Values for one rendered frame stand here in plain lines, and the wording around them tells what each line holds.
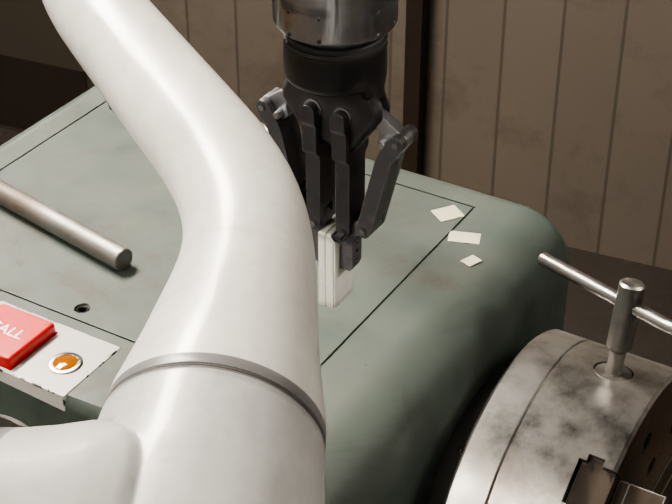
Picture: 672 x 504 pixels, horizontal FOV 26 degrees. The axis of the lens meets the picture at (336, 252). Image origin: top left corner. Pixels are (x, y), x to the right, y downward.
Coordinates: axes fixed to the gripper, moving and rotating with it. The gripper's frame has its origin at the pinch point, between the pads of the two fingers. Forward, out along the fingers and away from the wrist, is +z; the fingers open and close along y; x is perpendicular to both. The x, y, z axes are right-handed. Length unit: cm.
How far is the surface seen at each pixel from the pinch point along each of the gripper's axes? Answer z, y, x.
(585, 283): 7.0, 14.8, 16.9
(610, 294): 6.7, 17.4, 16.0
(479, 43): 86, -82, 204
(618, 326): 8.5, 18.9, 14.5
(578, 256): 137, -52, 204
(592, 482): 16.2, 21.8, 3.8
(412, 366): 12.0, 4.6, 4.9
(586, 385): 13.1, 17.8, 11.4
